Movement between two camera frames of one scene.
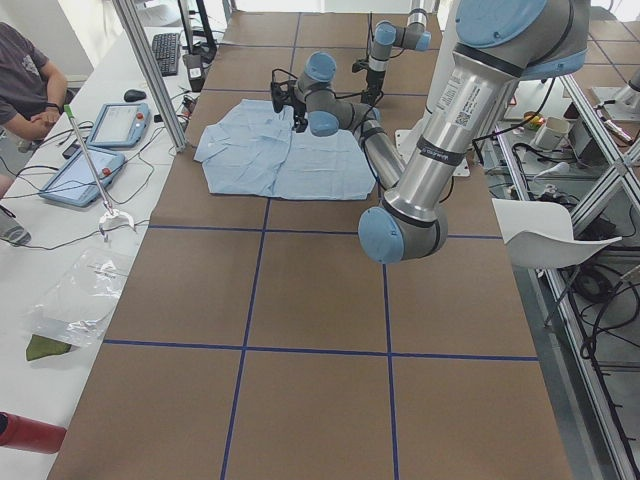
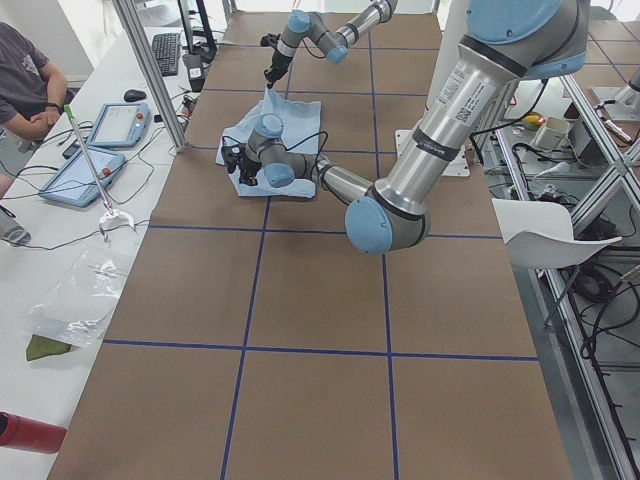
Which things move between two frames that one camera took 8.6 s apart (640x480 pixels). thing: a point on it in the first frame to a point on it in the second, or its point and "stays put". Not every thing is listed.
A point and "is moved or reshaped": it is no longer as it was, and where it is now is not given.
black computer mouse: x=134 y=94 stays put
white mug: x=552 y=132 stays put
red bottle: x=30 y=435 stays put
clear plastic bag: x=81 y=300 stays put
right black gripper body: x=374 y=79 to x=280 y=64
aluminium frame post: x=160 y=89 stays put
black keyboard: x=166 y=50 stays put
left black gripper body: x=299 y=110 to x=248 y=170
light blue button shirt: x=260 y=151 is moved or reshaped
